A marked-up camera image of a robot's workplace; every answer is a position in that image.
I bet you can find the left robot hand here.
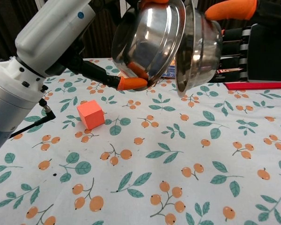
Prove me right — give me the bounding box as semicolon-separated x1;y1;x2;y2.
15;0;169;91

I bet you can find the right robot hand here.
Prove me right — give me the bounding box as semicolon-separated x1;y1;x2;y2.
205;0;281;83

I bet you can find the steel bowl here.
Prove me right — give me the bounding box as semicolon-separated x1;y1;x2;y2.
111;0;187;91
175;0;223;98

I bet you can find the floral fruit print tablecloth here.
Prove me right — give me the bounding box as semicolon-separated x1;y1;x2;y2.
0;57;281;225

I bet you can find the red book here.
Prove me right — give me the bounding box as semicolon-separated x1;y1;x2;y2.
215;67;281;90

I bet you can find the orange cube block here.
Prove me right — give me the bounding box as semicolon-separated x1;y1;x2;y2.
76;99;105;130

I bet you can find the blue orange food box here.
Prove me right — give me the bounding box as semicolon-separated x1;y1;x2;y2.
161;60;178;78

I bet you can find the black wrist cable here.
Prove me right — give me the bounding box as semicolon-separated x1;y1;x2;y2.
10;85;57;139

